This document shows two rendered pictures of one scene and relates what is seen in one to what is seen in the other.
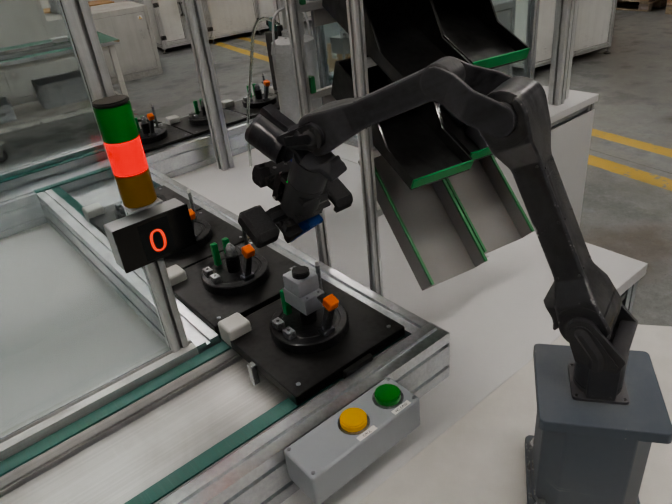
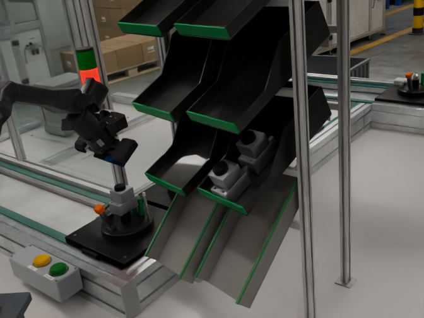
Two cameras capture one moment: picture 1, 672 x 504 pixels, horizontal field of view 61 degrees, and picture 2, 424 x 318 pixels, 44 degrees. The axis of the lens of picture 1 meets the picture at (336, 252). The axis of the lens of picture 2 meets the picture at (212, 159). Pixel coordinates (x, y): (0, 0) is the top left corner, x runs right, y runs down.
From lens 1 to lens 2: 1.44 m
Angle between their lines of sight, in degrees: 69
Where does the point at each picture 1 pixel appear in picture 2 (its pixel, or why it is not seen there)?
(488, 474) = not seen: outside the picture
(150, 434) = (72, 211)
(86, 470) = (53, 203)
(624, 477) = not seen: outside the picture
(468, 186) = (259, 231)
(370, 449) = (33, 278)
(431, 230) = (197, 233)
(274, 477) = not seen: hidden behind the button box
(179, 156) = (406, 116)
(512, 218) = (256, 286)
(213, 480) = (20, 230)
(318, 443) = (31, 253)
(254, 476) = (22, 242)
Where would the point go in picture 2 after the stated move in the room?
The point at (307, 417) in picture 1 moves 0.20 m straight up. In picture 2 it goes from (53, 247) to (35, 179)
